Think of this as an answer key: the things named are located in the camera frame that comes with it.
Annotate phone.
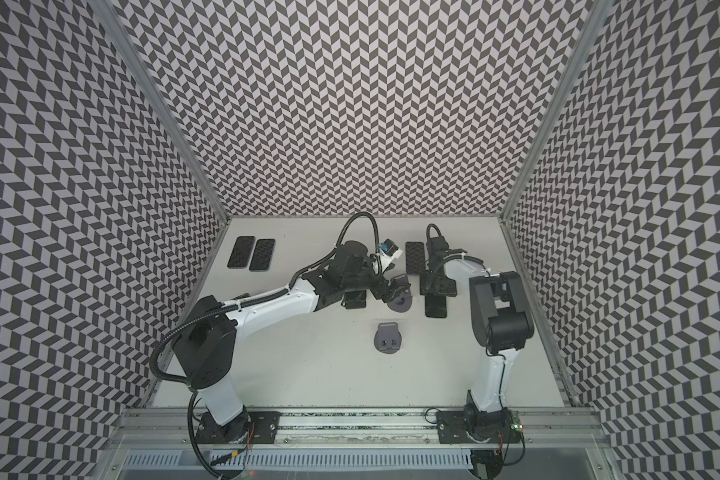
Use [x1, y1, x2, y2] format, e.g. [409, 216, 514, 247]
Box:
[227, 236, 256, 269]
[249, 238, 276, 272]
[405, 242, 427, 276]
[425, 294, 448, 319]

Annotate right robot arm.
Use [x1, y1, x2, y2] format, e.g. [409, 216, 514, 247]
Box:
[419, 232, 535, 443]

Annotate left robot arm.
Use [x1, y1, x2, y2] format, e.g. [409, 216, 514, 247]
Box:
[168, 239, 410, 441]

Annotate back right grey stand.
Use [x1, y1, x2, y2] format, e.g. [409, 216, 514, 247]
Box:
[385, 274, 413, 313]

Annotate grey stand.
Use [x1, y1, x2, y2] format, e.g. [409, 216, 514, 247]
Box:
[373, 322, 402, 354]
[385, 274, 413, 313]

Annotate front middle grey stand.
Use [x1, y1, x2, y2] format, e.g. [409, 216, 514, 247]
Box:
[373, 322, 402, 354]

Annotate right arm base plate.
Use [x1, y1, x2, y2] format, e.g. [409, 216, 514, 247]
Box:
[435, 410, 521, 445]

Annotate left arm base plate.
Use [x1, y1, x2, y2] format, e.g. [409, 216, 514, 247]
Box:
[194, 409, 281, 445]

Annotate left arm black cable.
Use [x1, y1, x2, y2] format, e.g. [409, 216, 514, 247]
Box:
[148, 211, 382, 480]

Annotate aluminium mounting rail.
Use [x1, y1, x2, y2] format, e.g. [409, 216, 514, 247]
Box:
[108, 407, 609, 448]

